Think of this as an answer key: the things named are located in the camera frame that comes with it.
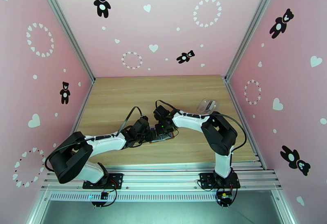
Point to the brown leather card holder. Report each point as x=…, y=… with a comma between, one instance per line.
x=173, y=137

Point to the clear acrylic card stand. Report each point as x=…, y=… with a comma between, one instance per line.
x=201, y=108

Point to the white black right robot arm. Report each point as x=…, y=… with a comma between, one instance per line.
x=189, y=122

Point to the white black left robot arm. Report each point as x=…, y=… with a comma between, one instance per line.
x=107, y=142

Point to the small black control board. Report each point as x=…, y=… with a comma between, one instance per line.
x=226, y=197
x=104, y=195

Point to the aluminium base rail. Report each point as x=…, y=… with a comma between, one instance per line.
x=166, y=177

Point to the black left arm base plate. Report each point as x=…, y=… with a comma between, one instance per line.
x=116, y=179

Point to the aluminium table side rail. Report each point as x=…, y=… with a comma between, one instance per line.
x=245, y=123
x=84, y=108

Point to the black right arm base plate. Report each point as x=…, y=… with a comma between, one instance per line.
x=204, y=181

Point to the aluminium frame post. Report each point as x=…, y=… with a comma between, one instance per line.
x=66, y=29
x=253, y=26

